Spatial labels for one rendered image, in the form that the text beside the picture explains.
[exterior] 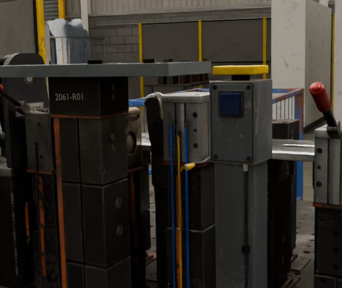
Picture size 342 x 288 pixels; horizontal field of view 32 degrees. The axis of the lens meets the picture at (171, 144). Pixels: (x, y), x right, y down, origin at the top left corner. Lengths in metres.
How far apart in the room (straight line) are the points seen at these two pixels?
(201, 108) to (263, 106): 0.21
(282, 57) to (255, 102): 8.30
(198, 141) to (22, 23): 3.92
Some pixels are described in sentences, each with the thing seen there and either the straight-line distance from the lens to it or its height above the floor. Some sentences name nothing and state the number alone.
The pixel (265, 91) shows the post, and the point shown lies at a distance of 0.82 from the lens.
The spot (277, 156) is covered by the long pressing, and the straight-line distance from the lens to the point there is 1.08.
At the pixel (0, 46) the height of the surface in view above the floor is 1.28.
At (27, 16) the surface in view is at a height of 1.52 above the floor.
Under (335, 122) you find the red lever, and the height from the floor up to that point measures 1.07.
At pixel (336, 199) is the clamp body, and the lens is 0.94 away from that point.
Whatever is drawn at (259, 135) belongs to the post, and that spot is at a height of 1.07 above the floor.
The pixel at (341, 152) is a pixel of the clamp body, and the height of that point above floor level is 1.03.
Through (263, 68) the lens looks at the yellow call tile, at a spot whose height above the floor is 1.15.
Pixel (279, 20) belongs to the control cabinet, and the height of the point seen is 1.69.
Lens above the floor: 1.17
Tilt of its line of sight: 8 degrees down
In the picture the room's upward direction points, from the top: 1 degrees counter-clockwise
